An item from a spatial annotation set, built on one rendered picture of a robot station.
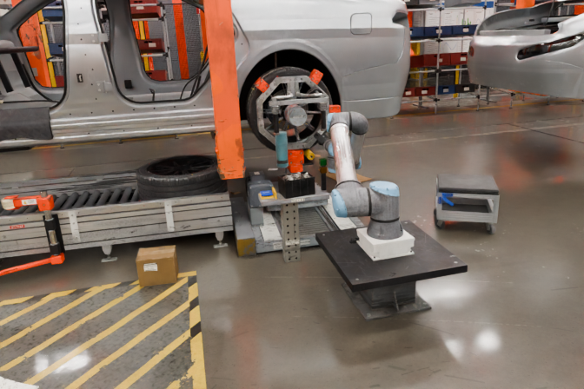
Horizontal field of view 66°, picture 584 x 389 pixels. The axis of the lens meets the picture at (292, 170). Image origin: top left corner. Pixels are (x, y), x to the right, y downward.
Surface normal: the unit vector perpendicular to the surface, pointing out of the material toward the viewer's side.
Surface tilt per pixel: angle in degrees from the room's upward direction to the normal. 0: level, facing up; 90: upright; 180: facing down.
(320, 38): 90
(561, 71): 95
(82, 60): 88
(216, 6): 90
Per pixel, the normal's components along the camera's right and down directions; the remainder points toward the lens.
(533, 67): -0.81, 0.19
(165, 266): 0.16, 0.28
